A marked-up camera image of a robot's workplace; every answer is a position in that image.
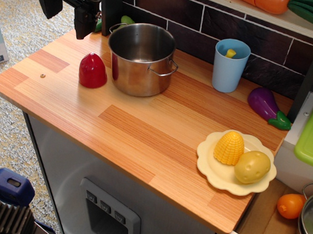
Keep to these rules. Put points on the wooden shelf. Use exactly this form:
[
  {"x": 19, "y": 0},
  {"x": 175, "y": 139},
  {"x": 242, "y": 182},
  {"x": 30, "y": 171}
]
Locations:
[{"x": 288, "y": 20}]

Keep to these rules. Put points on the yellow toy piece in cup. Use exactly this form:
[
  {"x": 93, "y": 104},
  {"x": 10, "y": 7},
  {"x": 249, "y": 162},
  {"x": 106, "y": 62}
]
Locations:
[{"x": 230, "y": 53}]

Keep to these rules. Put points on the orange toy fruit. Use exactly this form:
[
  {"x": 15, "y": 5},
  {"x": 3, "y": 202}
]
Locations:
[{"x": 289, "y": 206}]

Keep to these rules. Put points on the purple toy eggplant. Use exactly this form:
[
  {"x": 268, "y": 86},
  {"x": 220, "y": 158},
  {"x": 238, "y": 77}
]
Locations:
[{"x": 262, "y": 101}]

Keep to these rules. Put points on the yellow toy sweet potato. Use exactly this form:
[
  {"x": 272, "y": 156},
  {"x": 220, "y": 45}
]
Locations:
[{"x": 252, "y": 166}]

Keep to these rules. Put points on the blue clamp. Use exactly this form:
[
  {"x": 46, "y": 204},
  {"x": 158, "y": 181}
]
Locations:
[{"x": 15, "y": 189}]

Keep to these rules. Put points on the green toy pear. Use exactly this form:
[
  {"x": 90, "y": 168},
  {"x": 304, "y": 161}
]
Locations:
[{"x": 125, "y": 21}]

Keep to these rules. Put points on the light blue plastic cup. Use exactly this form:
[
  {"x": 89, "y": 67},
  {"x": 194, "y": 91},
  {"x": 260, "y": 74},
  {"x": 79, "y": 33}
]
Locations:
[{"x": 228, "y": 71}]

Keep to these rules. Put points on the black ribbed heat sink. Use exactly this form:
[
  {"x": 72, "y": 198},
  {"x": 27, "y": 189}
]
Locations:
[{"x": 16, "y": 220}]

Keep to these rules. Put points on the grey fridge dispenser panel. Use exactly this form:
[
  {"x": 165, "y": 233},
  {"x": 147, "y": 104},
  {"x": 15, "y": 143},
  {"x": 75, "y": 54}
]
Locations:
[{"x": 106, "y": 214}]

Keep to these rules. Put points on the red toy pepper half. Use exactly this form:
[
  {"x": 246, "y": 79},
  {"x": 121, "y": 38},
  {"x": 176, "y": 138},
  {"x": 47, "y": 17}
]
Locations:
[{"x": 92, "y": 71}]

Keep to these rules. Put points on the stainless steel pot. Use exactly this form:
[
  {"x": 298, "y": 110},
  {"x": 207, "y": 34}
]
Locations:
[{"x": 142, "y": 58}]

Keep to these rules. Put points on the cream scalloped plate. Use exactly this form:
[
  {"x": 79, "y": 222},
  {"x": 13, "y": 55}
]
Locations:
[{"x": 222, "y": 176}]

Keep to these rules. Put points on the yellow toy corn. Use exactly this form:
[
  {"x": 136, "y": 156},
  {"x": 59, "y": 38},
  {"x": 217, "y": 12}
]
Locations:
[{"x": 229, "y": 148}]

